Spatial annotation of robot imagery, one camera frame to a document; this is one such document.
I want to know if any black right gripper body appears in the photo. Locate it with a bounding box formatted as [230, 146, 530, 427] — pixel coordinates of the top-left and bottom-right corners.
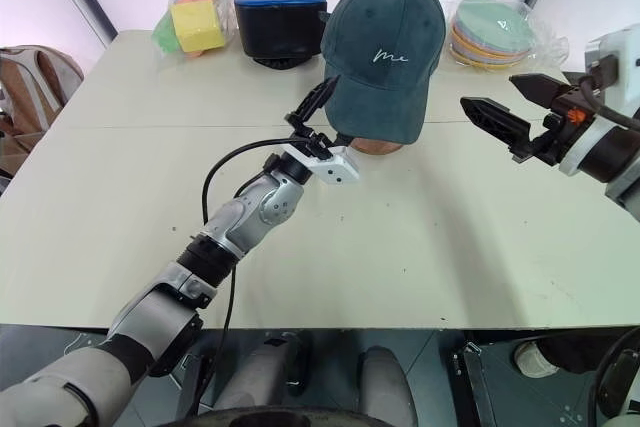
[528, 77, 602, 168]

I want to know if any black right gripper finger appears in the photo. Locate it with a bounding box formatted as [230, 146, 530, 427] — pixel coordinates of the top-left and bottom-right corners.
[459, 95, 533, 162]
[508, 73, 572, 109]

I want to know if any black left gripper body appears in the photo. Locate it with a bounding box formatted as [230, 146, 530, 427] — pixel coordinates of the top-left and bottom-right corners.
[285, 111, 342, 159]

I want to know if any dark green baseball cap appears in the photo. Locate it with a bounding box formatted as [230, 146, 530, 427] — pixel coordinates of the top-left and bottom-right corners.
[319, 0, 448, 146]

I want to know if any wooden hat stand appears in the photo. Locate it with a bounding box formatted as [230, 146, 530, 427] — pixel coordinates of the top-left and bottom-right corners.
[348, 135, 407, 156]

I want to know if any clear plastic bag of plates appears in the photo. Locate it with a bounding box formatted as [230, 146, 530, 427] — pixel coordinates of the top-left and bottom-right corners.
[443, 0, 572, 71]

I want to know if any mint green plate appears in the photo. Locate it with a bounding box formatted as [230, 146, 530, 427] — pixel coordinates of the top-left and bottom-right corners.
[455, 0, 536, 52]

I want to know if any blue and black box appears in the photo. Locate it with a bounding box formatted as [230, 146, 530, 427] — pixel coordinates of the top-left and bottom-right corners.
[233, 0, 330, 70]

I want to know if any yellow foam cube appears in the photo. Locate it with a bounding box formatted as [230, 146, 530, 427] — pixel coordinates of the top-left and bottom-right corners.
[169, 0, 227, 55]

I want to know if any green foam block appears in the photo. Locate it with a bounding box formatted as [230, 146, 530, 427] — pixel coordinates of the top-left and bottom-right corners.
[152, 13, 182, 56]

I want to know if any white shoe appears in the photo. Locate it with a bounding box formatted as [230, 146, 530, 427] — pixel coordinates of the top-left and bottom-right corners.
[513, 338, 560, 379]

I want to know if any grey rounded robot leg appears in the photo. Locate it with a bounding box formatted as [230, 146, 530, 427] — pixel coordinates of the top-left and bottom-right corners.
[213, 341, 304, 421]
[358, 345, 420, 427]

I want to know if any black wheel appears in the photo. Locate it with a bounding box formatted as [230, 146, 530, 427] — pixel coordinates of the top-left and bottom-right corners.
[592, 329, 640, 427]

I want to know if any brown and grey backpack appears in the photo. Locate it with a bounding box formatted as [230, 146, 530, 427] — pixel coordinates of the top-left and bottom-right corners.
[0, 44, 85, 183]

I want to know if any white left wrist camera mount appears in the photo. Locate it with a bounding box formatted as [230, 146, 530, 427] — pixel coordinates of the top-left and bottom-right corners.
[305, 145, 361, 186]

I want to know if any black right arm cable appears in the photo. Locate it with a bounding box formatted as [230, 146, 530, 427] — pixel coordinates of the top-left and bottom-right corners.
[578, 74, 640, 132]

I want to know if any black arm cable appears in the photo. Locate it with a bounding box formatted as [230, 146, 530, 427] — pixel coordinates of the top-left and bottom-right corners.
[578, 74, 640, 132]
[197, 138, 307, 408]

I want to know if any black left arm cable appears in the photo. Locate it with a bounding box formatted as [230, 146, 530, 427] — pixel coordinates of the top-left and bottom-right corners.
[197, 138, 307, 408]

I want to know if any black metal frame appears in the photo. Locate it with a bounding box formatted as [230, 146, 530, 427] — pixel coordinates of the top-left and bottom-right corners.
[447, 340, 509, 427]

